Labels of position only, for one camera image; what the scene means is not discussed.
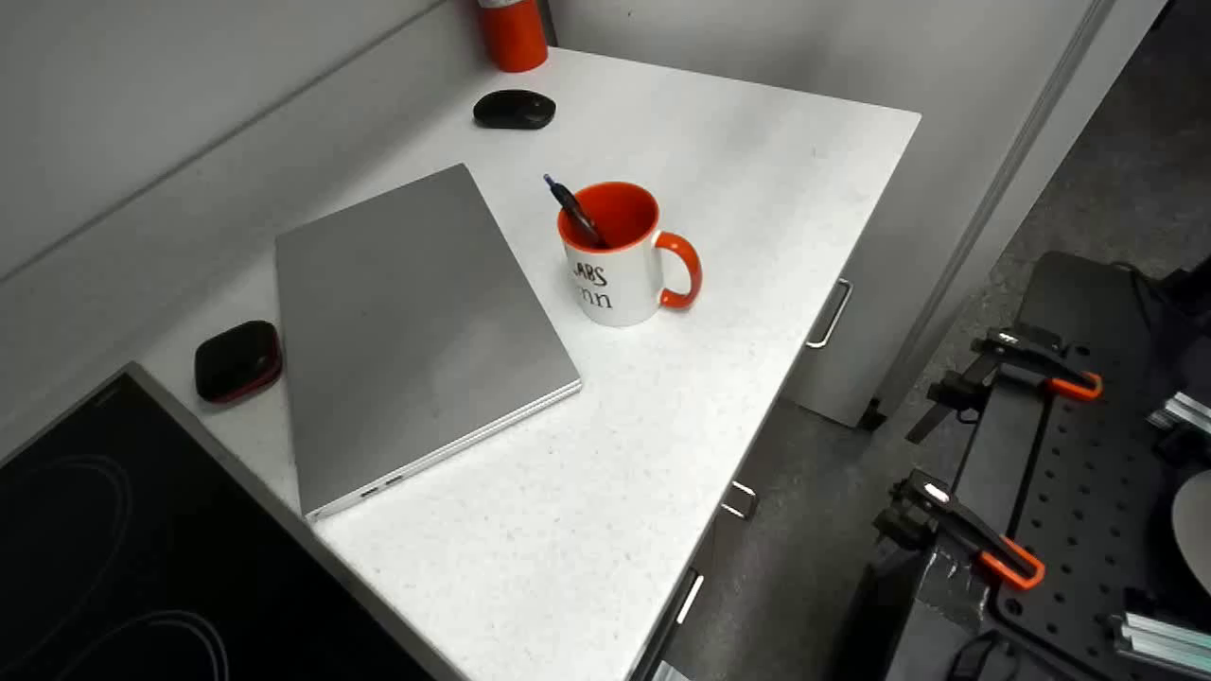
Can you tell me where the long silver drawer handle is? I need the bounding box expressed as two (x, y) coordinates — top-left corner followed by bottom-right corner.
(669, 573), (708, 633)

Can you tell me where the silver closed laptop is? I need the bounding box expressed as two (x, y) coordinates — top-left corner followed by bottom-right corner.
(274, 159), (588, 526)

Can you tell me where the silver cabinet door handle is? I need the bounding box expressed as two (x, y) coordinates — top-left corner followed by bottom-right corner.
(801, 275), (859, 355)

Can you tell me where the black orange bar clamp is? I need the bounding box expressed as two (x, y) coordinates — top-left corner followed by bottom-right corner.
(902, 326), (1108, 447)
(875, 464), (1052, 597)

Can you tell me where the black perforated mounting table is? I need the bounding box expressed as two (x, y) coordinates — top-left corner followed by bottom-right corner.
(868, 249), (1211, 681)

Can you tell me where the orange cylindrical container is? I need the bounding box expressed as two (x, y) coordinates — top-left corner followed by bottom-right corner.
(474, 0), (551, 75)

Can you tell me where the short silver drawer handle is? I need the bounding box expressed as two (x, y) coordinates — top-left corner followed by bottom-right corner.
(720, 478), (759, 526)

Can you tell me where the grey round disc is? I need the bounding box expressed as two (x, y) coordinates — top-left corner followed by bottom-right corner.
(1167, 464), (1211, 597)

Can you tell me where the aluminium profile bar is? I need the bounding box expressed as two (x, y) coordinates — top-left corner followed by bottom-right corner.
(1111, 609), (1211, 681)
(1142, 387), (1211, 442)

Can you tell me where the black oval case red trim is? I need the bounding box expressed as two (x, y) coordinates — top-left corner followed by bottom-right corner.
(194, 319), (289, 410)

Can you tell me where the white mug orange handle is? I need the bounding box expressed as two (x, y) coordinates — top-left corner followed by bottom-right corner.
(551, 179), (708, 332)

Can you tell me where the dark marker pen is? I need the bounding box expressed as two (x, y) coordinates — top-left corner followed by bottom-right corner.
(541, 170), (609, 249)

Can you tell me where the black induction cooktop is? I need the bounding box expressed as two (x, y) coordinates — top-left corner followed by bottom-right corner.
(0, 362), (439, 681)

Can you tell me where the black computer mouse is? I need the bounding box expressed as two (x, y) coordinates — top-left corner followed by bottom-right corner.
(468, 87), (559, 134)

